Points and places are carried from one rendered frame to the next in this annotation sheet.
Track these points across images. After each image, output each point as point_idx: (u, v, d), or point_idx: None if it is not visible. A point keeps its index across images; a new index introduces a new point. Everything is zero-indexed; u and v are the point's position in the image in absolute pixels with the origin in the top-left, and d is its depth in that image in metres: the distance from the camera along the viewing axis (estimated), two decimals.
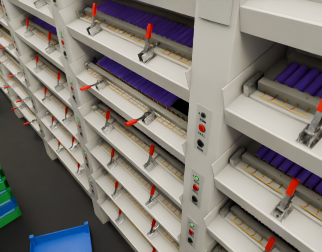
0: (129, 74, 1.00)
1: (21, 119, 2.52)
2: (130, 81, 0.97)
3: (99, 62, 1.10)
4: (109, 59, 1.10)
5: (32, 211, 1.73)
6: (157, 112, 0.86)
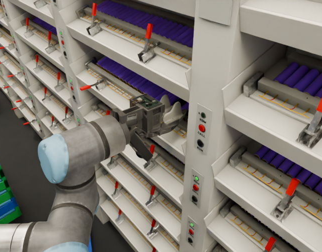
0: (129, 74, 1.00)
1: (21, 119, 2.52)
2: (130, 81, 0.97)
3: (99, 62, 1.10)
4: (109, 59, 1.10)
5: (32, 211, 1.73)
6: None
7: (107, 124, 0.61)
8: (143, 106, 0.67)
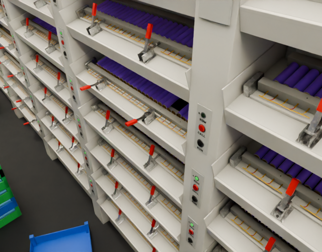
0: (129, 74, 1.00)
1: (21, 119, 2.52)
2: (130, 81, 0.97)
3: (99, 62, 1.10)
4: (109, 59, 1.10)
5: (32, 211, 1.73)
6: (157, 112, 0.86)
7: None
8: None
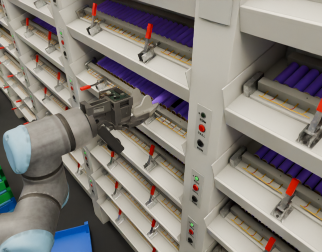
0: (129, 74, 1.00)
1: (21, 119, 2.52)
2: (130, 81, 0.97)
3: (99, 62, 1.10)
4: (109, 59, 1.10)
5: None
6: (157, 112, 0.86)
7: (72, 116, 0.62)
8: (111, 99, 0.68)
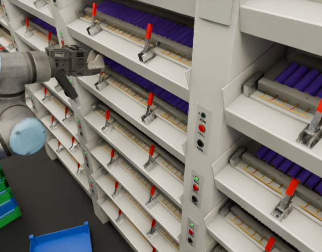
0: (132, 72, 1.01)
1: None
2: (133, 78, 0.98)
3: None
4: None
5: (32, 211, 1.73)
6: (162, 108, 0.86)
7: (37, 53, 0.81)
8: (70, 49, 0.87)
